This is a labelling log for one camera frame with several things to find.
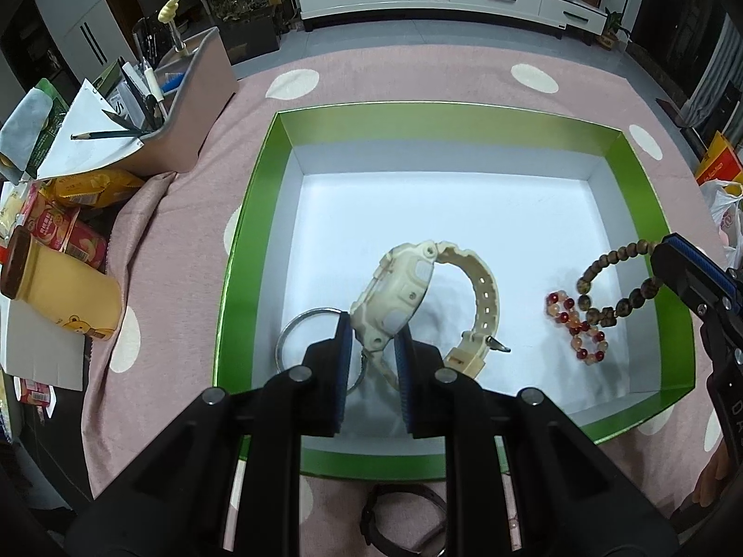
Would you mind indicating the person's right hand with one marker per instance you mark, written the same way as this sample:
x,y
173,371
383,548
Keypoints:
x,y
713,476

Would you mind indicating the leafy plant in dark planter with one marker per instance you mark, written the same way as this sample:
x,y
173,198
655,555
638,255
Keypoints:
x,y
244,17

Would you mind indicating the red snack packets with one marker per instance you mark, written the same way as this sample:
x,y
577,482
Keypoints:
x,y
58,226

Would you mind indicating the black wrist watch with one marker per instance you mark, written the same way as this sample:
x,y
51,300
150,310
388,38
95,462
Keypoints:
x,y
367,525

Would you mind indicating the dark pencil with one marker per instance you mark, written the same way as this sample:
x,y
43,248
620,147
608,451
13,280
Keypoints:
x,y
104,134

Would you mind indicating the cream wrist watch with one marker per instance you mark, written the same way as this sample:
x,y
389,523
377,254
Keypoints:
x,y
400,284

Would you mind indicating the cream ornament on stand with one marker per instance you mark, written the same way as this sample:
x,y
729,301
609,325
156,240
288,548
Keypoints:
x,y
170,11

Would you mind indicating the yellow jar with brown lid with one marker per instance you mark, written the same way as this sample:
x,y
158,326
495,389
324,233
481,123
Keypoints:
x,y
64,296

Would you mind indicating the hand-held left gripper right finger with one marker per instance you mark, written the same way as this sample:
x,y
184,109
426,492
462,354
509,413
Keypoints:
x,y
406,383

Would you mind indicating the white plastic bag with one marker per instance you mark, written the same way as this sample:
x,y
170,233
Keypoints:
x,y
725,203

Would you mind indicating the white cardboard box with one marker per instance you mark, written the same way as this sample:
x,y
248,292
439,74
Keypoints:
x,y
40,354

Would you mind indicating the silver bangle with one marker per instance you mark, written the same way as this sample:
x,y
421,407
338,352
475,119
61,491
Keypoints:
x,y
302,314

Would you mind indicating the small red packet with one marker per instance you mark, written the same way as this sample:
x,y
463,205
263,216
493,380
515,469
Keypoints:
x,y
35,393

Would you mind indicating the small potted plant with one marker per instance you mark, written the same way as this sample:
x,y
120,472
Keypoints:
x,y
612,29

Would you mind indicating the black pen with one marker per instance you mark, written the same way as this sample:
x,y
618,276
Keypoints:
x,y
136,93

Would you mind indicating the white paper sheet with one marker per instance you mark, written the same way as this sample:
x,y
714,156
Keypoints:
x,y
75,139

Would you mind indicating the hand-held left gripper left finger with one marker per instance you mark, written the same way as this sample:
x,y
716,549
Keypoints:
x,y
342,360

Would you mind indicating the yellow snack packet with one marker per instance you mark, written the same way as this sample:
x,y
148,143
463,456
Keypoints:
x,y
93,188

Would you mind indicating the green cardboard box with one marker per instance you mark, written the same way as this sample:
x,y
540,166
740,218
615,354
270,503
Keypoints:
x,y
441,122

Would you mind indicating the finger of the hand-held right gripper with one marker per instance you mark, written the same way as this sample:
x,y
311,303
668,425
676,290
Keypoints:
x,y
682,275
708,267

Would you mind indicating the orange box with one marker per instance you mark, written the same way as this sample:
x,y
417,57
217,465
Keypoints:
x,y
720,159

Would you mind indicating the green and white packet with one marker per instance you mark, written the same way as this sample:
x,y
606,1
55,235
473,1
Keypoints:
x,y
29,122

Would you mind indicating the pink dotted tablecloth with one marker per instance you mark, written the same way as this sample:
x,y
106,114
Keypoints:
x,y
406,81

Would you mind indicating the pink desk organizer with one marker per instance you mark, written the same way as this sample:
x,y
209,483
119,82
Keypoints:
x,y
197,98

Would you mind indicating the white pen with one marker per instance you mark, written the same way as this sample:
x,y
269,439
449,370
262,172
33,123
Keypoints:
x,y
155,93

